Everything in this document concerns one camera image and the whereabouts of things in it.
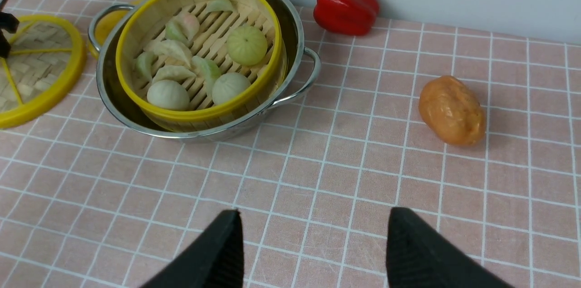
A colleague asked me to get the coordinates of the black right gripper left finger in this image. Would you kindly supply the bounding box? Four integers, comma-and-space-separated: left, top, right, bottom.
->
142, 209, 245, 288

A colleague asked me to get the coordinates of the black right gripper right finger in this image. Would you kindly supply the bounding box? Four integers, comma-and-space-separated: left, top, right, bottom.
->
386, 207, 511, 288

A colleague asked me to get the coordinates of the yellow rimmed bamboo steamer basket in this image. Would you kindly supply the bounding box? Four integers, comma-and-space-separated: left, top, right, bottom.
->
115, 0, 287, 133

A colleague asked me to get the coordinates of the yellow bamboo steamer lid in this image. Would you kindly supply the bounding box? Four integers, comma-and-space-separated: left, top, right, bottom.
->
0, 14, 88, 129

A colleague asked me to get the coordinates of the stainless steel pot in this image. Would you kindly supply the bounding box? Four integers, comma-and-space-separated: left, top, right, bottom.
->
88, 0, 321, 143

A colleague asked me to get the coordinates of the brown potato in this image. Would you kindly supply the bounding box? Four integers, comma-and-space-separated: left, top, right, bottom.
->
419, 75, 487, 146

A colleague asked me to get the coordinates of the white round bun left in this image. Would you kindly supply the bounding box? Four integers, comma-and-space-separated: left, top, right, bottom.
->
147, 79, 190, 111

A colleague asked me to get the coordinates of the white round bun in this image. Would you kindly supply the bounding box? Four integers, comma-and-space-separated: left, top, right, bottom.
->
147, 79, 190, 111
212, 72, 251, 104

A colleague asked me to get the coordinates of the white round bun right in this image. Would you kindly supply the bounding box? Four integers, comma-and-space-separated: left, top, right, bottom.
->
212, 72, 251, 104

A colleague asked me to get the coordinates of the green dumpling right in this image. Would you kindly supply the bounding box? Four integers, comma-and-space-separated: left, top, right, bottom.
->
191, 55, 222, 98

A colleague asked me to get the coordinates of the pale dumpling centre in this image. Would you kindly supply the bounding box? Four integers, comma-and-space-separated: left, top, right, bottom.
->
152, 65, 197, 84

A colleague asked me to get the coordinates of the green round bun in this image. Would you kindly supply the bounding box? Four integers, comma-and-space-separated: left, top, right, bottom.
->
226, 25, 268, 66

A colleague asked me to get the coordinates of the pink green dumpling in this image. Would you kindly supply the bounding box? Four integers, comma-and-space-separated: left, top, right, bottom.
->
165, 12, 201, 45

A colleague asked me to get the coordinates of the pale dumpling top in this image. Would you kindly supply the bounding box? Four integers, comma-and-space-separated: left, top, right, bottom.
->
206, 0, 237, 13

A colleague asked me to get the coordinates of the yellow banana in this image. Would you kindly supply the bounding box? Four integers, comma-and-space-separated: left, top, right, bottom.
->
87, 0, 143, 60

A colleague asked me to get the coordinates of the red bell pepper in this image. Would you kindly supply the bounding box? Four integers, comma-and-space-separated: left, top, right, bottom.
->
313, 0, 380, 37

